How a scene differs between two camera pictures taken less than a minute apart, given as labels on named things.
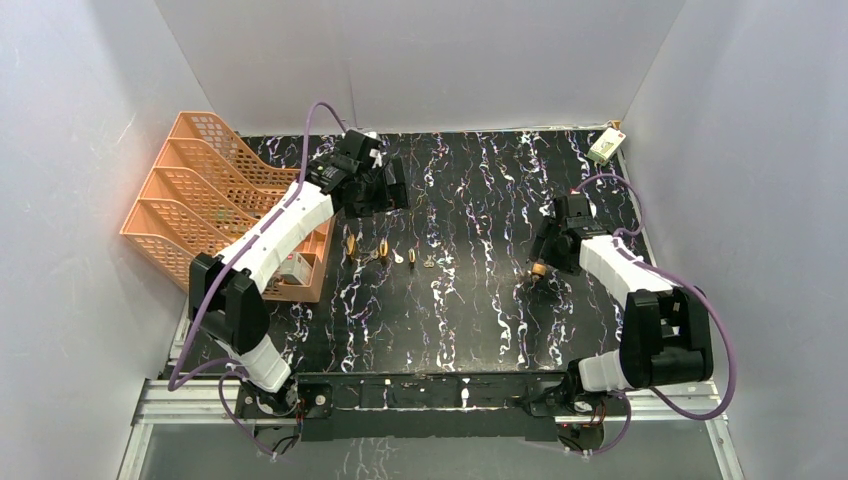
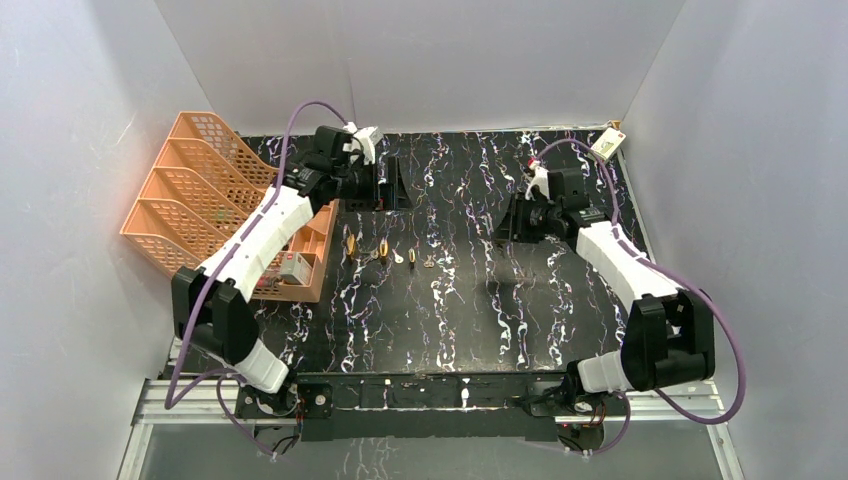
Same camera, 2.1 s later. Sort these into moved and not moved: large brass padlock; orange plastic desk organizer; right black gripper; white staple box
Moved: right black gripper
Not moved: orange plastic desk organizer; white staple box; large brass padlock
